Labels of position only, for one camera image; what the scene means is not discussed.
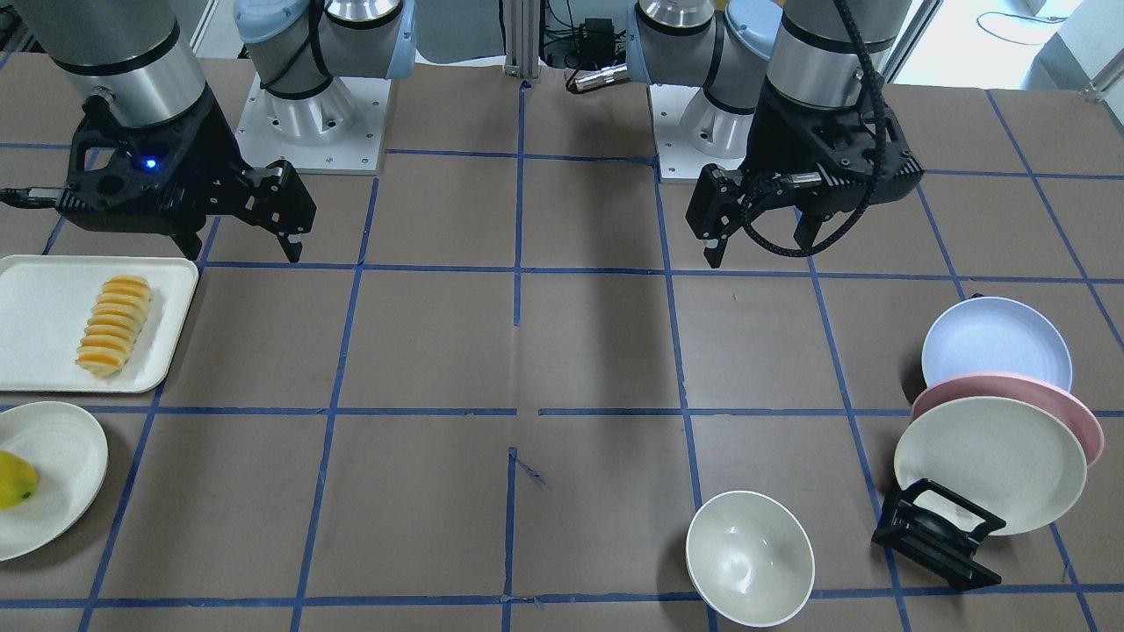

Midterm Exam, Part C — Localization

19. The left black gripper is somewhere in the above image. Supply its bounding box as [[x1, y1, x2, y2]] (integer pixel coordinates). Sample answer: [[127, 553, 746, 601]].
[[686, 83, 874, 269]]

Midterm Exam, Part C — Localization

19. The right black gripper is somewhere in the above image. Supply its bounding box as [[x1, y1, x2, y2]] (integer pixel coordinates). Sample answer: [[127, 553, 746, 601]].
[[54, 87, 317, 263]]

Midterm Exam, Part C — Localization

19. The blue plate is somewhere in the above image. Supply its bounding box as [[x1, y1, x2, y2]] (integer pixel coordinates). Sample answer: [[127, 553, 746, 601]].
[[921, 296, 1075, 391]]

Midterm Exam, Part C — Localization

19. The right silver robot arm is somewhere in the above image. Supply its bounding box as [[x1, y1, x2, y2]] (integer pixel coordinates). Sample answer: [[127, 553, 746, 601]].
[[3, 1, 416, 262]]

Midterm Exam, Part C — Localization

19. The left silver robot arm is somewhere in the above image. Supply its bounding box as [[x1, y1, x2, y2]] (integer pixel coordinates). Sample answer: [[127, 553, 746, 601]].
[[625, 1, 924, 269]]

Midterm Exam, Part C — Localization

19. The cream plate under lemon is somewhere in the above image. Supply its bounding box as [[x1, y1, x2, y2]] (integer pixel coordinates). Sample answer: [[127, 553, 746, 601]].
[[1, 401, 109, 561]]

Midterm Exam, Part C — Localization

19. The pink plate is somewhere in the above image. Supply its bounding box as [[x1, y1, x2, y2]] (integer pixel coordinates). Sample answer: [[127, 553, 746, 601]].
[[910, 371, 1106, 464]]

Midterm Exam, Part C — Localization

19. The cream plate in rack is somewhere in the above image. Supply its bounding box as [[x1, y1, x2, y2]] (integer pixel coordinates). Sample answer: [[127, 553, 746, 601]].
[[894, 396, 1087, 536]]

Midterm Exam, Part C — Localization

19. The white rectangular tray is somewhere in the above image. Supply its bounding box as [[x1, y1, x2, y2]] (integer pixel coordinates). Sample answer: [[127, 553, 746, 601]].
[[1, 255, 199, 392]]

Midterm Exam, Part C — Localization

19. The yellow lemon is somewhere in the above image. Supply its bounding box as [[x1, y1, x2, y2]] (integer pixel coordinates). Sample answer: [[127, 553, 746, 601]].
[[1, 449, 40, 509]]

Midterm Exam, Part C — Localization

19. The cream bowl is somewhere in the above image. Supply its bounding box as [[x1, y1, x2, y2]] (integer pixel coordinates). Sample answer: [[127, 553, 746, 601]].
[[685, 491, 818, 628]]

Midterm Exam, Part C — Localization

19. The black dish rack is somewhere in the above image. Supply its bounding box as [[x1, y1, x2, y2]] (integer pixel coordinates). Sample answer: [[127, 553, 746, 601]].
[[871, 478, 1006, 592]]

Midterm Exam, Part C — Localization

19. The black corrugated cable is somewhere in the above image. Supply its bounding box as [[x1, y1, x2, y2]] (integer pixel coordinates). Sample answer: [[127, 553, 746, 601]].
[[742, 0, 892, 258]]

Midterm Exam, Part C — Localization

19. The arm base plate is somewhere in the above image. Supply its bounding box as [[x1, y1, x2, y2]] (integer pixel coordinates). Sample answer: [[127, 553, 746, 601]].
[[235, 76, 393, 177], [649, 84, 754, 183]]

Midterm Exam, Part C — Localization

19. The aluminium frame post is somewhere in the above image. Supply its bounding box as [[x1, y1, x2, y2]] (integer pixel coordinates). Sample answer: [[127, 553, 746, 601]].
[[499, 0, 546, 83]]

